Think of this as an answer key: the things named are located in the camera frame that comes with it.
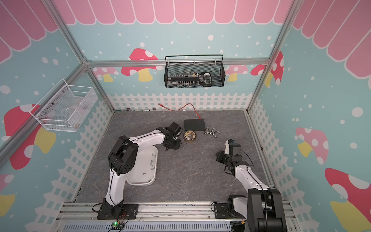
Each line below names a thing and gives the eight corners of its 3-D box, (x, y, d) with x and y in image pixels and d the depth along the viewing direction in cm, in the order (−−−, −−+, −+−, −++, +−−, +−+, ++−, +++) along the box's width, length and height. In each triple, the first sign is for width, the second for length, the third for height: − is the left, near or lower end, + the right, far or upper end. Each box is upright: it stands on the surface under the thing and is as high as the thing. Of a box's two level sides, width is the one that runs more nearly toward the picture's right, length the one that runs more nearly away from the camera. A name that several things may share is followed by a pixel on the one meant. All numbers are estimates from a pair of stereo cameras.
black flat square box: (184, 130, 110) (184, 128, 108) (184, 121, 116) (184, 119, 114) (204, 130, 110) (205, 128, 108) (204, 121, 116) (204, 119, 114)
